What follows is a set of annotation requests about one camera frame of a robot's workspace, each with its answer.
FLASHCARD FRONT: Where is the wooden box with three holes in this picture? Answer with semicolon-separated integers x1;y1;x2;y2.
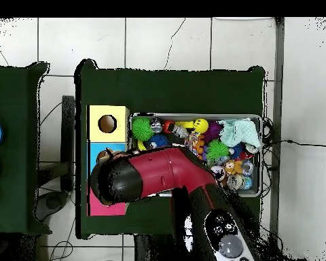
86;105;130;217

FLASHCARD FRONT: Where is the silver wire mesh bin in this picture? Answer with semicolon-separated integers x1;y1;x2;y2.
128;112;263;198

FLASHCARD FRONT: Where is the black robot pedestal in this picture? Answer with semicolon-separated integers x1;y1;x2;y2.
134;234;177;261

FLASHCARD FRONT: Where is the green spiky rubber ball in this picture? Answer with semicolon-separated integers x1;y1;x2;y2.
132;117;155;141
206;139;231;162

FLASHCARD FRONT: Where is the grey metal rail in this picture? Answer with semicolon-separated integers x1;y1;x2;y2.
268;17;285;245

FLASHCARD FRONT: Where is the dark green table cloth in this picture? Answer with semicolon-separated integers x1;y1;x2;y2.
75;58;266;240
0;62;52;236

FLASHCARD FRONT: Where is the blue spiky rubber ball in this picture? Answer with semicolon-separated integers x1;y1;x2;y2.
145;133;170;150

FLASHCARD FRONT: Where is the yellow smiley face ball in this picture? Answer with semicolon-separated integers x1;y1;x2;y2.
193;118;209;134

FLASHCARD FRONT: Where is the mint green knitted cloth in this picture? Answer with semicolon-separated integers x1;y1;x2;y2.
219;118;261;149

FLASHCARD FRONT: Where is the white baseball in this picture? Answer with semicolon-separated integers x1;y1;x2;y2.
210;164;225;181

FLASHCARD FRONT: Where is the long black cable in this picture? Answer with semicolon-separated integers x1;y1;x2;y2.
263;139;326;148

